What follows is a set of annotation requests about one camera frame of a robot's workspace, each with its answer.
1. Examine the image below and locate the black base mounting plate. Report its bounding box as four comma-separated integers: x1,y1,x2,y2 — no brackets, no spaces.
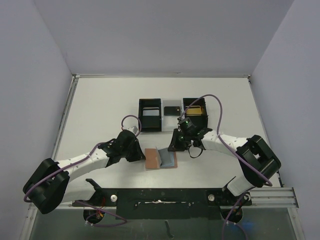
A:
72,188,252,220

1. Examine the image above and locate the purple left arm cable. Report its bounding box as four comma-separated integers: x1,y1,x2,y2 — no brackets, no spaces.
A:
22,114,142,228

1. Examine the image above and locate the white bin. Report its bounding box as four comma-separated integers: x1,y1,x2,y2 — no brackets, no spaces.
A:
161,98,183,133

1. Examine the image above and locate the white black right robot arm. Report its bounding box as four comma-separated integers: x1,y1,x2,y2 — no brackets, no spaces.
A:
168,127,281,205

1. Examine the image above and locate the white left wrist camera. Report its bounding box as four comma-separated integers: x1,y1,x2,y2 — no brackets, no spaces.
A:
123,125,139,136

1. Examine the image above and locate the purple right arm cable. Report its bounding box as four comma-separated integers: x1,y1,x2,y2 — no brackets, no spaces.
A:
178,94,274,240

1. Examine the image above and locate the silver card in bin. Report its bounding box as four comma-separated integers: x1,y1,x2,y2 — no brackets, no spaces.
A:
142,107,161,117

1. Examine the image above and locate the gold card in bin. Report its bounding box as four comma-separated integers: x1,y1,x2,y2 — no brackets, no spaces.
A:
185,105,203,116

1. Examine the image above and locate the tan leather card holder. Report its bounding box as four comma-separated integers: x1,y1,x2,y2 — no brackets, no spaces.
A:
144,148,178,170

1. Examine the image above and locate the black card in bin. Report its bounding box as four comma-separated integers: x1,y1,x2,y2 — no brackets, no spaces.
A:
163,106,181,116

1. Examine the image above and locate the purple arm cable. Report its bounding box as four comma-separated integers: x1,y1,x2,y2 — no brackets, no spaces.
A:
22,114,142,228
178,94,274,240

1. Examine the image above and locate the black bin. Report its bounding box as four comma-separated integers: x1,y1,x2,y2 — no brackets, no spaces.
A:
138,98,162,133
184,98,208,128

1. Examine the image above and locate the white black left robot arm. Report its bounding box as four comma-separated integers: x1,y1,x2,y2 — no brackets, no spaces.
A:
22,130,146,214

